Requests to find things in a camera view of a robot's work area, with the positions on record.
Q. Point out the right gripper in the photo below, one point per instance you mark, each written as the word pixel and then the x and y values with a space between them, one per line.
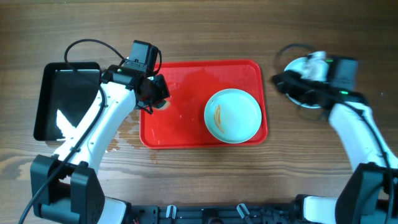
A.
pixel 286 83

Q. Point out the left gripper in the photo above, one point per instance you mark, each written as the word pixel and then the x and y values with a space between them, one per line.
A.
pixel 158 91

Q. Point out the green and yellow sponge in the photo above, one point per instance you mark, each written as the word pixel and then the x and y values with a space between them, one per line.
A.
pixel 163 105

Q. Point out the white plate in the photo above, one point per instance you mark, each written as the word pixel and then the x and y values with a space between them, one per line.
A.
pixel 296 65
pixel 233 116

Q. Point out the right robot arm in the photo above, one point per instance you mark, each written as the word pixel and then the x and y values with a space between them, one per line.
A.
pixel 370 196

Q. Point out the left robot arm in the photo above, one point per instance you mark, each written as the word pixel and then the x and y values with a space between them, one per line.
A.
pixel 65 186

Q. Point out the red plastic tray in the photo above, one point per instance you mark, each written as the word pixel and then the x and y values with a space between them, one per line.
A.
pixel 191 85

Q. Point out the black rectangular water tub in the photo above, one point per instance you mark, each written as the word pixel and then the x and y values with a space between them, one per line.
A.
pixel 65 97

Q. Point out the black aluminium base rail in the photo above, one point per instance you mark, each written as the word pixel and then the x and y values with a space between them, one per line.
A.
pixel 242 213

